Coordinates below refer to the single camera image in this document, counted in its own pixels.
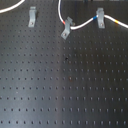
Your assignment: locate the middle grey cable clip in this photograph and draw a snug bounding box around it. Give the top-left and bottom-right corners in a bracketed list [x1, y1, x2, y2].
[61, 17, 73, 40]

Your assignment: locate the white cable top left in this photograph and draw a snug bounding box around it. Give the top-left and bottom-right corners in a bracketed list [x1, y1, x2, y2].
[0, 0, 26, 14]

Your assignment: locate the right grey cable clip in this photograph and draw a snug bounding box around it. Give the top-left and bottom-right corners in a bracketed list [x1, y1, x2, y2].
[96, 8, 105, 29]

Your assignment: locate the grey cable clip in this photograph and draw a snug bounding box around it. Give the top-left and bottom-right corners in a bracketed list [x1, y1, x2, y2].
[28, 6, 37, 27]
[61, 17, 73, 40]
[96, 8, 105, 29]

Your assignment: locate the left grey cable clip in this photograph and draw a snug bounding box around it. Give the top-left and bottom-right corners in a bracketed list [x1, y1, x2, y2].
[28, 6, 37, 27]

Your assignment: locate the white cable with coloured bands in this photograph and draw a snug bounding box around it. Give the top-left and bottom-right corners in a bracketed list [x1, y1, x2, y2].
[57, 0, 128, 31]

